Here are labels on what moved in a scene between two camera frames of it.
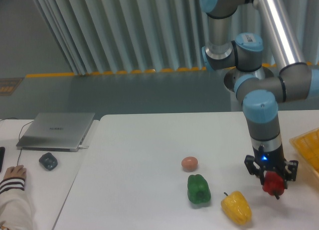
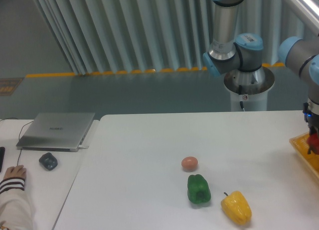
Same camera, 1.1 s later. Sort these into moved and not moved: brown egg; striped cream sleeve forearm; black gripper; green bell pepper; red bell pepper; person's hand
Moved: red bell pepper; black gripper
Not moved: brown egg; striped cream sleeve forearm; person's hand; green bell pepper
